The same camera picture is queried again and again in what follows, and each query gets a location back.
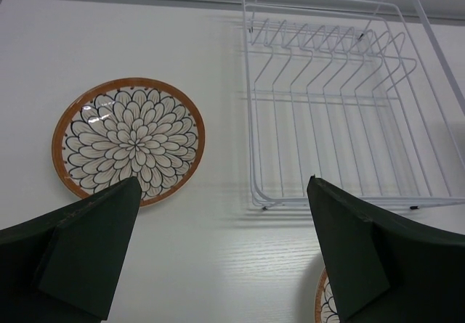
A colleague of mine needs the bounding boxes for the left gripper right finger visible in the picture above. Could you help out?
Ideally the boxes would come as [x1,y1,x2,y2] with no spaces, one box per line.
[307,176,464,322]

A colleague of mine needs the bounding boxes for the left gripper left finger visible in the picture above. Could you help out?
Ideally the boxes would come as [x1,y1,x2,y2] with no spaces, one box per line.
[1,177,140,320]

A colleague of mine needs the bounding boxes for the large floral plate orange rim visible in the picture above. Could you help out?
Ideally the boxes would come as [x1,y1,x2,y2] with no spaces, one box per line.
[314,269,340,323]

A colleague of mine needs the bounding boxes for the small floral plate orange rim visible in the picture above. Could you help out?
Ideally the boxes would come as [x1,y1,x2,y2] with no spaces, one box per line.
[52,78,206,207]

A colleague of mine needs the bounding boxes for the white wire dish rack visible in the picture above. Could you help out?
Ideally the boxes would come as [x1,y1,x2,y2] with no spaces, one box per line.
[241,0,464,210]

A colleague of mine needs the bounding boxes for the aluminium table frame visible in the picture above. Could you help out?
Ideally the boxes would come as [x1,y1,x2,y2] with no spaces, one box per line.
[74,0,464,26]

